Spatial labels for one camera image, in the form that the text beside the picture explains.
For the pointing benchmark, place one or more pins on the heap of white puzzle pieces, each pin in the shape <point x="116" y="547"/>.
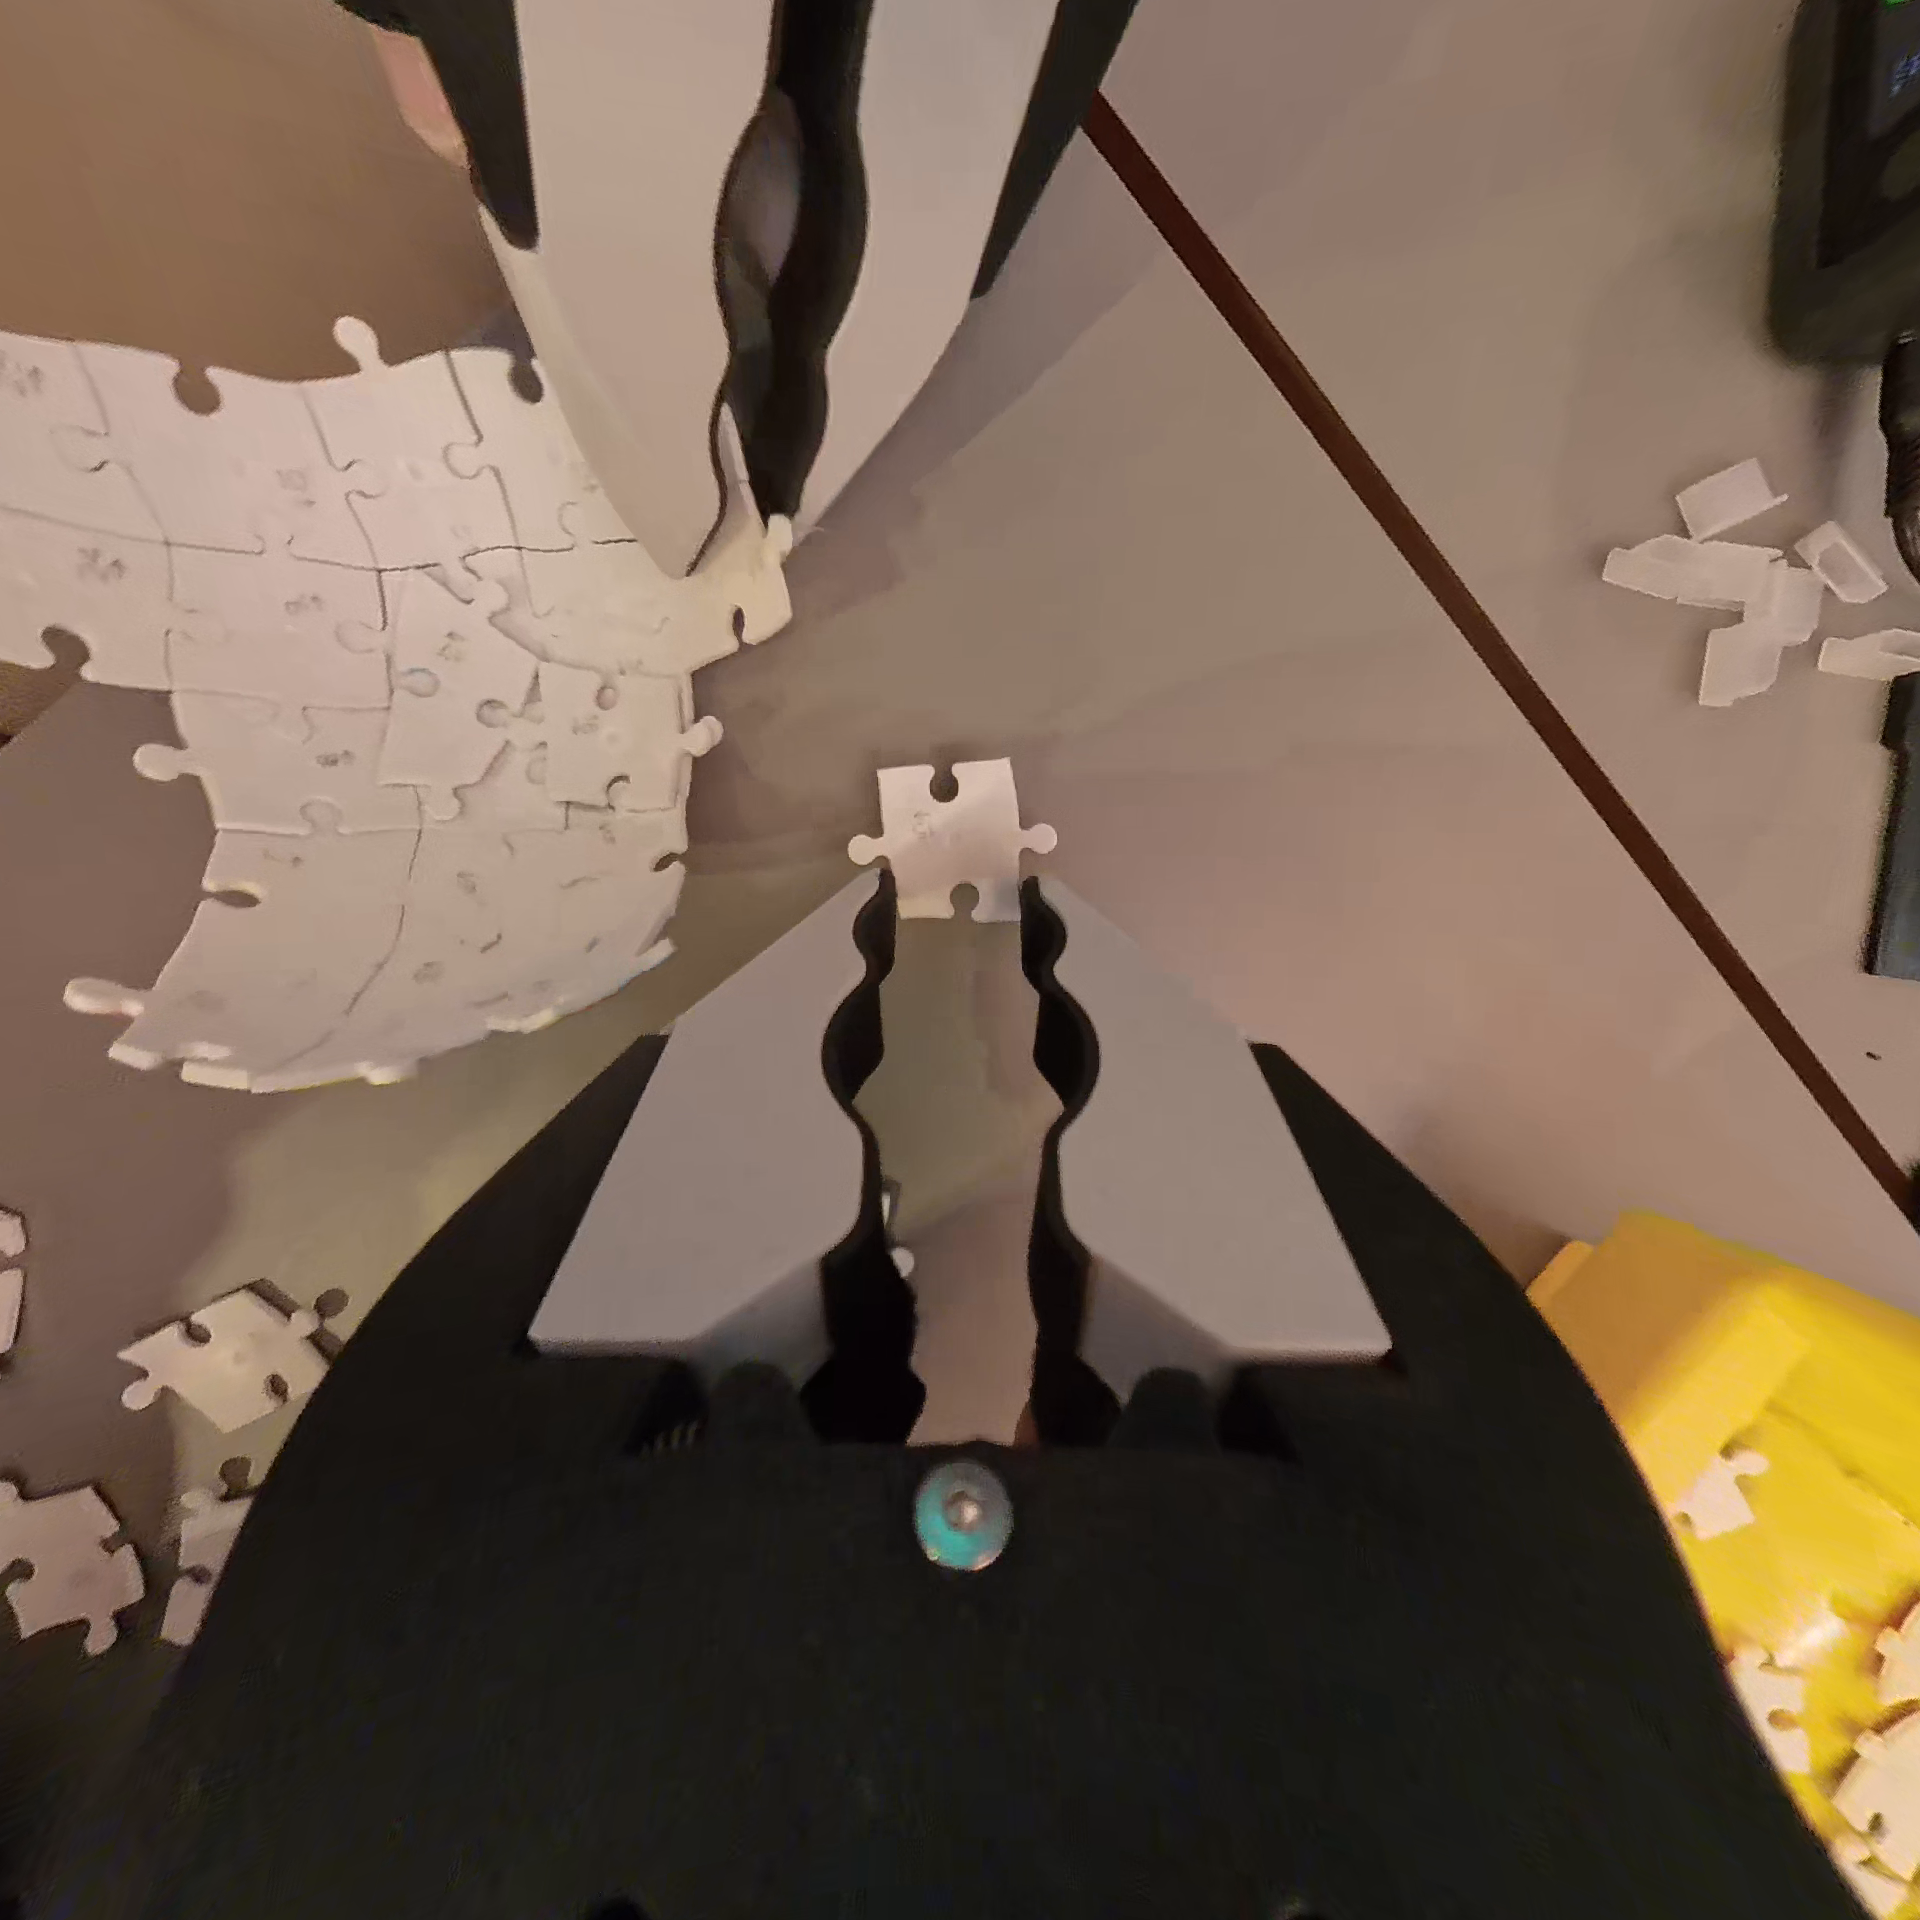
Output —
<point x="1846" y="1724"/>

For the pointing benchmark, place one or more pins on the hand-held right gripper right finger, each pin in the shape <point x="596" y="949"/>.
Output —
<point x="1214" y="1200"/>

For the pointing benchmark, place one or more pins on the partly built white puzzle ball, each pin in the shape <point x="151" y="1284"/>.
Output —
<point x="375" y="676"/>

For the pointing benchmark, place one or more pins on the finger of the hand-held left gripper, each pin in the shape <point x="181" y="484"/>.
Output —
<point x="914" y="224"/>
<point x="630" y="224"/>

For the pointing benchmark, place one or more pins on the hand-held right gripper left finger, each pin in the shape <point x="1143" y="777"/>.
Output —
<point x="705" y="1184"/>

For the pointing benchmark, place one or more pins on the black charger cube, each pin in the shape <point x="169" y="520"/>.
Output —
<point x="1853" y="181"/>

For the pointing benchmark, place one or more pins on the wooden-edged white table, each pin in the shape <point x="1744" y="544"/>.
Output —
<point x="1576" y="451"/>

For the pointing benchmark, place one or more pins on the person's left hand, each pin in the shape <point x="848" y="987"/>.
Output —
<point x="413" y="84"/>

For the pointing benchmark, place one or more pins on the black mat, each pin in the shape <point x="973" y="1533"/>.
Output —
<point x="1897" y="855"/>

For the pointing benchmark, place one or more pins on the pile of clear plastic caps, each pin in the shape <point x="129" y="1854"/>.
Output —
<point x="1741" y="585"/>

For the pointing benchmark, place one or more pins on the single white puzzle piece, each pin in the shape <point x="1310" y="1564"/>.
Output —
<point x="953" y="832"/>

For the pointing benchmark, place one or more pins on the yellow plastic bin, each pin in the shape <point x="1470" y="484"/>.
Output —
<point x="1724" y="1382"/>

